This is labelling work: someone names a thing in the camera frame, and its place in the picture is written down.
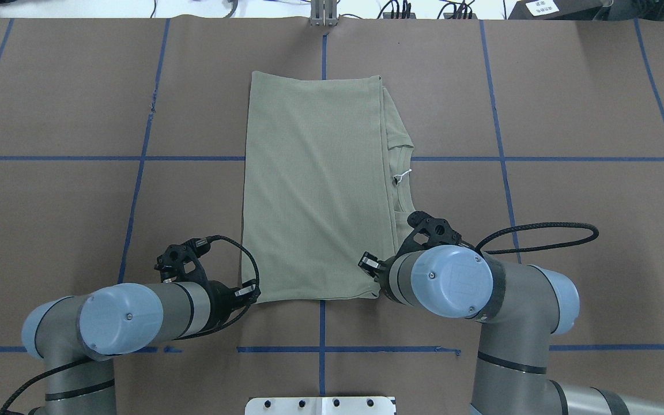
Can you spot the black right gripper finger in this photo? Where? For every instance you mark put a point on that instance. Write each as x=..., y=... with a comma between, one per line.
x=371, y=265

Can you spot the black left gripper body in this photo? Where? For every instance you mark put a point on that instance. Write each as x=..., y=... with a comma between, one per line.
x=220, y=297

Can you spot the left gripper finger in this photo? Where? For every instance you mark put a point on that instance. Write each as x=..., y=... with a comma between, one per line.
x=248, y=293

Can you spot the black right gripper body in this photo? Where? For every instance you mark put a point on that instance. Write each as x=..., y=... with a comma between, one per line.
x=382, y=275

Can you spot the green long-sleeve shirt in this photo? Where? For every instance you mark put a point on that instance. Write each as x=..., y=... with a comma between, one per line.
x=326, y=179

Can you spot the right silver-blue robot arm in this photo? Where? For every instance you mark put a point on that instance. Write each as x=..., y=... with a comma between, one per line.
x=519, y=308

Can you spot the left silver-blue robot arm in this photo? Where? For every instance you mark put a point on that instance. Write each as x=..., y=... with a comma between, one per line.
x=78, y=337

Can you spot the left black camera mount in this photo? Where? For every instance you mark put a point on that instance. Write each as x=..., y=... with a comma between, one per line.
x=180, y=262

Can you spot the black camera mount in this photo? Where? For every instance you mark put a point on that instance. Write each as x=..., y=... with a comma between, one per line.
x=428, y=232
x=180, y=262

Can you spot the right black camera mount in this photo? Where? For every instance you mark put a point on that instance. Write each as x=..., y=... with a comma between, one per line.
x=428, y=232

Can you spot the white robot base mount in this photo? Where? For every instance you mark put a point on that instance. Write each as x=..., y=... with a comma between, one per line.
x=322, y=405

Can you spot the aluminium frame post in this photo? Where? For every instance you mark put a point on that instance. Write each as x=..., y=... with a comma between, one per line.
x=324, y=13

